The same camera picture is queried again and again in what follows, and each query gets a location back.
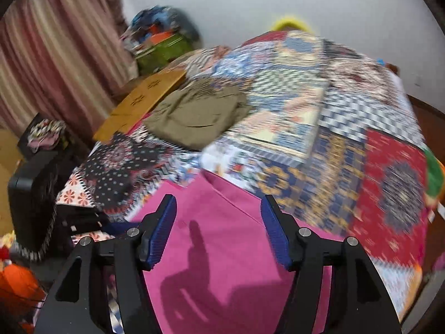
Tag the dark box with floral cloth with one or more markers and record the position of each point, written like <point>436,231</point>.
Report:
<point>45,134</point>

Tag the green cardboard box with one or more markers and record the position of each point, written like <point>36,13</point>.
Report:
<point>163,54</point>

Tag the wooden board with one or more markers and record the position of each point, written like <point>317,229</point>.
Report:
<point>142,101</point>

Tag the olive green pants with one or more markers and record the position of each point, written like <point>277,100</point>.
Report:
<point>198,114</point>

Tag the white paper slip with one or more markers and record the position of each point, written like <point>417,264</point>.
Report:
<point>440,211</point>

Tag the wooden bed frame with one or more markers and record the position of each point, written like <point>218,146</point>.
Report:
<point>393,69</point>

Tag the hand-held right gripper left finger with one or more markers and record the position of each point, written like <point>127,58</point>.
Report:
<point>158,236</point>

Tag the pink pants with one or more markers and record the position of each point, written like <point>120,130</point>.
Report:
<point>222,268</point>

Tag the pile of clothes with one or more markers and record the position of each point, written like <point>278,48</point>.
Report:
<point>160,21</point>

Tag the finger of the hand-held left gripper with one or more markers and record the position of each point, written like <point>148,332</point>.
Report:
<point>83,215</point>
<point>116,229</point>

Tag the patchwork quilt bed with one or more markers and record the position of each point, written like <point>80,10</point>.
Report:
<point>313,121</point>

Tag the orange cloth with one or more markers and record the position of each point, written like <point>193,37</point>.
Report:
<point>17,281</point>

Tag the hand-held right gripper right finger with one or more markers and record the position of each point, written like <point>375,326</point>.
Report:
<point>274,233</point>

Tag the yellow curved headboard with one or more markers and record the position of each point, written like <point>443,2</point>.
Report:
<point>290,21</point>

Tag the striped curtain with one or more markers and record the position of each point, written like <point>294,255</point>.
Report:
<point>59,48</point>

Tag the yellow green plush blanket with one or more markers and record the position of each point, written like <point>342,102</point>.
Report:
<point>436,177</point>

